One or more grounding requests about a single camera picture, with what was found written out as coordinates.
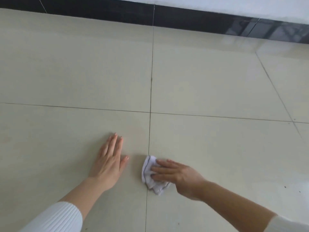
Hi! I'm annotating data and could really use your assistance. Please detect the white cleaning cloth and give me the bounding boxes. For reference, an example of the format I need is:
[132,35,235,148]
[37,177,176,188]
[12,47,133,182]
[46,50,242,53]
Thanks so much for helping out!
[141,155,172,196]

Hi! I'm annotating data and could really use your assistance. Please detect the person's left forearm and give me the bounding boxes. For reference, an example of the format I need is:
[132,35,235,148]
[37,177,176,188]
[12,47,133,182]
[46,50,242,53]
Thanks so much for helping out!
[19,177,117,232]

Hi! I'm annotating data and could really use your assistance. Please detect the black baseboard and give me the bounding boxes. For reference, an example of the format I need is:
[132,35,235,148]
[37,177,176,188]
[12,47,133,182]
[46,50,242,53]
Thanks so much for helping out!
[0,0,309,44]

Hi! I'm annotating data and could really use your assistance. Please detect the person's right hand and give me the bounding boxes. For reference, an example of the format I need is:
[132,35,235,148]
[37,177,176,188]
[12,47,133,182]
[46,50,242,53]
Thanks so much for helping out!
[151,159,211,201]

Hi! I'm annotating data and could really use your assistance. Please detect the white ribbed sweater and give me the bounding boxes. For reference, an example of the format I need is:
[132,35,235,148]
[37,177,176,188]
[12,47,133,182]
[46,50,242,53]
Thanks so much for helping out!
[19,202,309,232]

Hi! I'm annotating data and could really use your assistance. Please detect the person's right forearm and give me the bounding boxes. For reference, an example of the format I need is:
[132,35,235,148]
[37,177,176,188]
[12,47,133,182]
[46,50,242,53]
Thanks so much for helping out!
[199,181,309,232]

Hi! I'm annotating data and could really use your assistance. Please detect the person's left hand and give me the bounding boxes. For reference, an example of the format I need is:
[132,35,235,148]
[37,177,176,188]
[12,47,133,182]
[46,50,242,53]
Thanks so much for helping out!
[88,133,130,191]

